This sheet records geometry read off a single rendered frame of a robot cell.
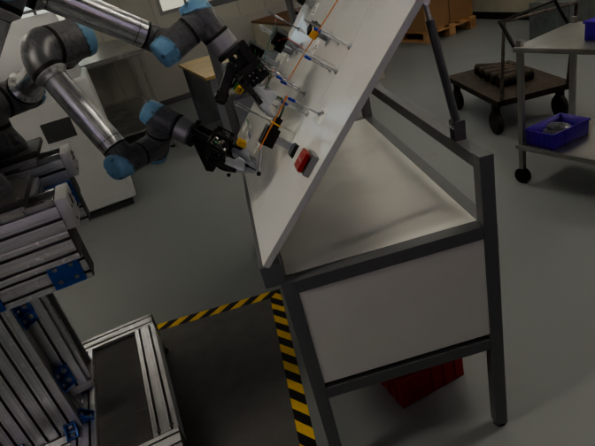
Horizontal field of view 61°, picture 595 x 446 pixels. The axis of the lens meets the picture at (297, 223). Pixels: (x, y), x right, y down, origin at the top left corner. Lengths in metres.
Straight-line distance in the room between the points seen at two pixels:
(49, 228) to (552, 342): 1.84
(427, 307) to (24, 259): 1.12
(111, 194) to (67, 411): 2.65
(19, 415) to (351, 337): 1.19
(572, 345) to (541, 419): 0.39
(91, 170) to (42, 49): 2.84
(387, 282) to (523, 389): 0.84
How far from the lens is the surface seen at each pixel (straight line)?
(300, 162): 1.24
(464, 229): 1.43
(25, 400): 2.05
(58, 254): 1.55
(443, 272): 1.46
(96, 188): 4.44
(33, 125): 4.33
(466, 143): 1.44
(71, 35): 1.67
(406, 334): 1.54
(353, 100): 1.21
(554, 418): 2.02
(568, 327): 2.34
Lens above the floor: 1.54
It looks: 28 degrees down
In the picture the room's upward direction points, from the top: 15 degrees counter-clockwise
